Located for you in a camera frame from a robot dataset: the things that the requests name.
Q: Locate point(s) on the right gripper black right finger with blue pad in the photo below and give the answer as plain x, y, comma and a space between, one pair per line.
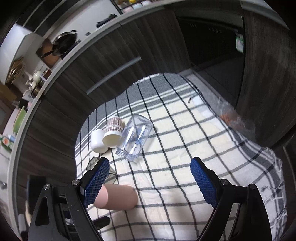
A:
251, 221

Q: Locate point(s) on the white plastic cup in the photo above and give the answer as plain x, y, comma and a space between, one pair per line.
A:
97, 143

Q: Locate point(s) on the black dishwasher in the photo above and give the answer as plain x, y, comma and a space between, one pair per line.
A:
212, 49

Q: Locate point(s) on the green basin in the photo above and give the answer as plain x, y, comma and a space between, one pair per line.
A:
19, 119

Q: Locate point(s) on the checkered table cloth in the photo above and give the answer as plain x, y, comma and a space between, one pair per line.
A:
170, 204

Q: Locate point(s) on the clear glass cup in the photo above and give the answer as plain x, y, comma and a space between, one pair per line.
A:
92, 163

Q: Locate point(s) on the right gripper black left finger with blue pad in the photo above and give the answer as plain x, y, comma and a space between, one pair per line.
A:
61, 212

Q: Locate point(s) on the clear plastic bottle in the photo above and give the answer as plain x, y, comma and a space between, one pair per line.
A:
134, 137

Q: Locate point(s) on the clear plastic bag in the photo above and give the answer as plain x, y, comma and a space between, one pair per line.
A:
228, 114

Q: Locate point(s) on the black wok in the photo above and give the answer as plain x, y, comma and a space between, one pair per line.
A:
62, 43

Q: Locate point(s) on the striped paper cup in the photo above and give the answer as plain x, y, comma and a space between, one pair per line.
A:
113, 132

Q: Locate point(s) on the white teapot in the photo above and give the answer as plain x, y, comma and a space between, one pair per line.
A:
37, 76

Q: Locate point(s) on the pink plastic cup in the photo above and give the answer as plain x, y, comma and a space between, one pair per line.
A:
116, 197

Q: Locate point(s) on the grey drawer handle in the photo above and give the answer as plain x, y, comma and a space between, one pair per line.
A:
114, 73

